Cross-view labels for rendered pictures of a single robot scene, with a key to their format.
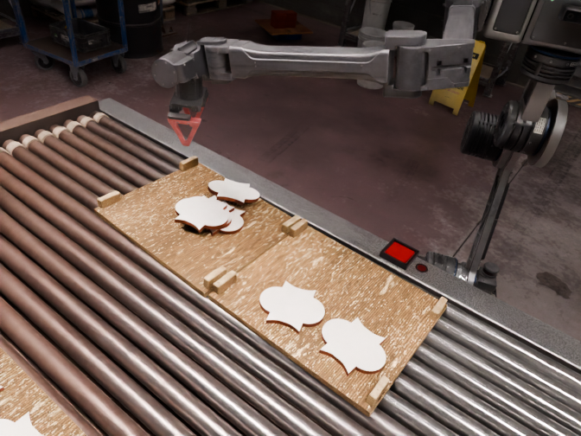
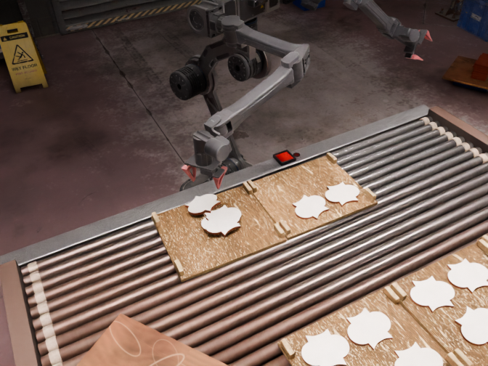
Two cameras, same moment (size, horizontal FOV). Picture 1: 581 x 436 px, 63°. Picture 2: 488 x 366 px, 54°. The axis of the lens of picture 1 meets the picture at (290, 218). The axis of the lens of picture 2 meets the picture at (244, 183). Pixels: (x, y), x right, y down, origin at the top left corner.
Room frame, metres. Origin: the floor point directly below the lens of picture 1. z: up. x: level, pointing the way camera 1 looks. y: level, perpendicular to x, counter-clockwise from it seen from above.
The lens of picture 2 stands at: (0.18, 1.26, 2.23)
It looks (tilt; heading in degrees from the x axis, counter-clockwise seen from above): 40 degrees down; 302
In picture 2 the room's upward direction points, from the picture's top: 3 degrees counter-clockwise
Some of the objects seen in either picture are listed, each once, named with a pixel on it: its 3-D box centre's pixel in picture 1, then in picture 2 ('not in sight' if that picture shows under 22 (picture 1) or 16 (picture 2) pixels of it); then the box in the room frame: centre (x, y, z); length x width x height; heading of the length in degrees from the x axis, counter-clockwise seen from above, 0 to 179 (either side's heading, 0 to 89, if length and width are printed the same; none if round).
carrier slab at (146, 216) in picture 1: (200, 218); (216, 228); (0.95, 0.23, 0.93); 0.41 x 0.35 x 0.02; 56
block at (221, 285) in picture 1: (225, 282); (285, 226); (0.72, 0.12, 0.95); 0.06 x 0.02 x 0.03; 147
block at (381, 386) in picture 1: (378, 390); (369, 194); (0.51, -0.20, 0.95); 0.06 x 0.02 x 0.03; 147
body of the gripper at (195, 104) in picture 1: (188, 86); (203, 157); (0.96, 0.26, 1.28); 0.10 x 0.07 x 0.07; 5
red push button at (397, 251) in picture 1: (399, 253); (284, 157); (0.93, -0.29, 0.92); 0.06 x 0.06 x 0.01; 58
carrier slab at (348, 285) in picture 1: (330, 302); (309, 194); (0.73, -0.11, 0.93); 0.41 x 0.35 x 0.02; 57
